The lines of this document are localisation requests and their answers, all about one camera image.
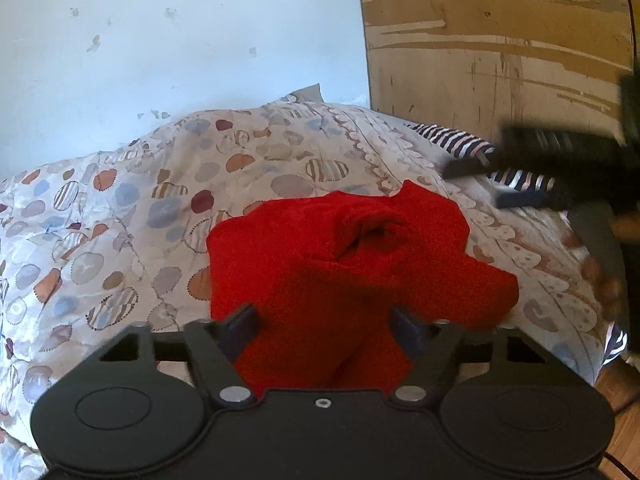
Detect red towel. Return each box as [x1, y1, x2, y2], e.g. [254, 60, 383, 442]
[206, 179, 520, 395]

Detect black cable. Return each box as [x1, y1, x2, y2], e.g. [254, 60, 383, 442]
[604, 450, 638, 480]

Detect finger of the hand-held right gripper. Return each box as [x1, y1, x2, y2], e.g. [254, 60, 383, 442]
[442, 154, 503, 180]
[496, 182, 573, 212]

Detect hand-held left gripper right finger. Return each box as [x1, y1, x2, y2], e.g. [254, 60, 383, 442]
[389, 305, 547, 405]

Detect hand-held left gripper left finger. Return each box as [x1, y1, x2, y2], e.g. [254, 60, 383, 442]
[97, 302, 258, 407]

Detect printed patchwork quilt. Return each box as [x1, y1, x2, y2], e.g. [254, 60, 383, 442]
[0, 94, 632, 480]

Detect worn wooden board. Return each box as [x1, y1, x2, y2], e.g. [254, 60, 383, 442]
[354, 0, 640, 161]

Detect grey pillow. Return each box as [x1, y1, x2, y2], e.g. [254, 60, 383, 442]
[289, 84, 324, 107]

